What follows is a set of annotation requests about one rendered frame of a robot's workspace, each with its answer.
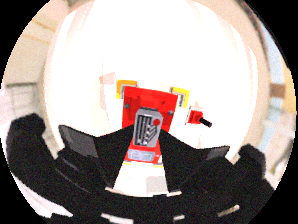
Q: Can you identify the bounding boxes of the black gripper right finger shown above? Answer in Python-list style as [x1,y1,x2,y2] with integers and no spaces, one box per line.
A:
[157,128,230,193]

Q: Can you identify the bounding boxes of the red flat rectangular plate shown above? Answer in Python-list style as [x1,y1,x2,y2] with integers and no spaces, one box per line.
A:
[122,85,178,164]

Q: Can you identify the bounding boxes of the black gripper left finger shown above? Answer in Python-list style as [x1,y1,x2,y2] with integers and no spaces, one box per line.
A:
[57,123,134,189]

